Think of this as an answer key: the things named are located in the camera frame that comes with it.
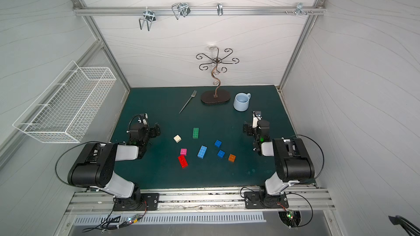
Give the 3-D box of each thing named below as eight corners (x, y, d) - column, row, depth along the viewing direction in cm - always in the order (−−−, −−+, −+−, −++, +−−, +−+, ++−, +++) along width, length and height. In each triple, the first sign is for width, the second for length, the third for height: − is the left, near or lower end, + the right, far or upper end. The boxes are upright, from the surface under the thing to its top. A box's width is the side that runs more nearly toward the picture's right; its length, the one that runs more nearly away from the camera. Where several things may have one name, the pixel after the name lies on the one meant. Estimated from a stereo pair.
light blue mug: (234, 111, 110) (235, 102, 103) (233, 101, 116) (234, 92, 109) (249, 111, 110) (252, 102, 103) (247, 101, 116) (250, 92, 109)
